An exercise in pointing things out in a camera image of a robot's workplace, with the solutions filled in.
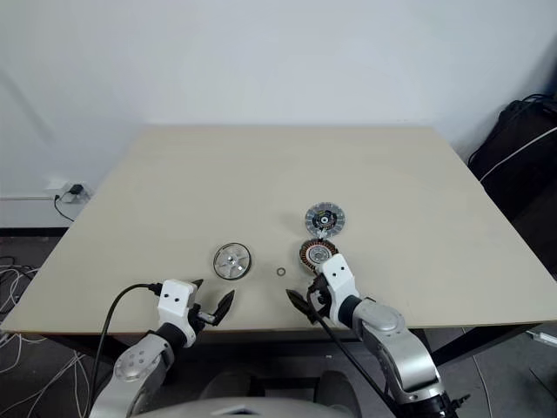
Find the white cable on bag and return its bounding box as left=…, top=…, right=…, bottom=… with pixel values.
left=477, top=127, right=557, bottom=185

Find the black metal table leg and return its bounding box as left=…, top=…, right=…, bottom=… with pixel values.
left=428, top=322, right=547, bottom=367

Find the white bar on floor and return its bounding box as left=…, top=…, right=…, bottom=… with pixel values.
left=525, top=328, right=557, bottom=346

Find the grey tape roll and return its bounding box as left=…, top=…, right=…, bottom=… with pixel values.
left=304, top=200, right=347, bottom=239

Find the white floor cable tangle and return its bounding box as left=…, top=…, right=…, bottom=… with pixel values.
left=0, top=255, right=91, bottom=413

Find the copper wound motor stator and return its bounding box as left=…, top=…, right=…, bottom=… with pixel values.
left=298, top=238, right=340, bottom=276

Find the black bag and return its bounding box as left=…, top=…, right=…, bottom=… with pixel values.
left=466, top=92, right=557, bottom=280

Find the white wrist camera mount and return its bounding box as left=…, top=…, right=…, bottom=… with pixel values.
left=319, top=254, right=356, bottom=324
left=157, top=279, right=203, bottom=349

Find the dark upright panel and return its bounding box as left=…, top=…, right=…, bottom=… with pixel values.
left=545, top=54, right=557, bottom=104

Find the black wall socket cable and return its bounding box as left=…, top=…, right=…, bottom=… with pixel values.
left=53, top=191, right=77, bottom=222

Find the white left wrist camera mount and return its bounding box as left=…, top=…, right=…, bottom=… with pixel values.
left=157, top=279, right=203, bottom=349

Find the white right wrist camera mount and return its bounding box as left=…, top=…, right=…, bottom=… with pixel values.
left=319, top=254, right=356, bottom=324

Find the grey rounded robot part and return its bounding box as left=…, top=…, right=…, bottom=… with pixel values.
left=316, top=369, right=363, bottom=398

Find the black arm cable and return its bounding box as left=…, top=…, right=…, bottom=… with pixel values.
left=305, top=289, right=395, bottom=404
left=88, top=283, right=164, bottom=413

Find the white wall power socket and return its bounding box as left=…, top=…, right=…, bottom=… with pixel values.
left=44, top=177, right=95, bottom=204

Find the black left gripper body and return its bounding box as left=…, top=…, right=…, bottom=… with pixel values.
left=187, top=303, right=218, bottom=336

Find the silver round rotor disc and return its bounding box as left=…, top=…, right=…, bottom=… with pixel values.
left=211, top=242, right=254, bottom=280

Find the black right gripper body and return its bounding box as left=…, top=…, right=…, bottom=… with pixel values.
left=306, top=278, right=336, bottom=324

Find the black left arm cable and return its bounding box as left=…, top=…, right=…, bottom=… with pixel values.
left=88, top=283, right=164, bottom=413

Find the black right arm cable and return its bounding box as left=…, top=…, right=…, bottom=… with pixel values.
left=305, top=289, right=395, bottom=404

